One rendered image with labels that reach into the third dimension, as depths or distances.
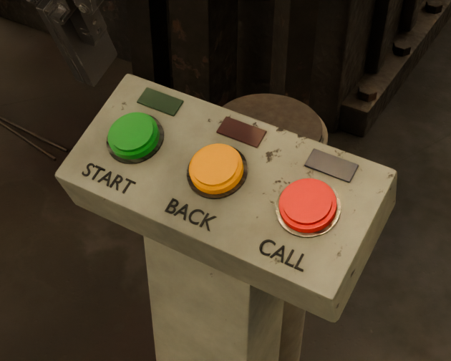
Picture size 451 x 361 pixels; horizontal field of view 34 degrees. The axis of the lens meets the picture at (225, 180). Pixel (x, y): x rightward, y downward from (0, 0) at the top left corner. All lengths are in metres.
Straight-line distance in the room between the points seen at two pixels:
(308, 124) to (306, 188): 0.22
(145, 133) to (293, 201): 0.13
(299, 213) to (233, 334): 0.15
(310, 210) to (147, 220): 0.12
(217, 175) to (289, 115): 0.22
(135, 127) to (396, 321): 0.76
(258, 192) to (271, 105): 0.23
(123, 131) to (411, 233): 0.88
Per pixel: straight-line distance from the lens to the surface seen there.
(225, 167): 0.53
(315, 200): 0.51
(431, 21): 1.85
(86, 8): 0.42
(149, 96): 0.59
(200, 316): 0.62
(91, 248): 1.32
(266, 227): 0.51
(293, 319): 0.87
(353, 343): 1.19
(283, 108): 0.74
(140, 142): 0.56
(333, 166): 0.53
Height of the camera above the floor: 0.96
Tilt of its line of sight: 42 degrees down
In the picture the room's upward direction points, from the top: straight up
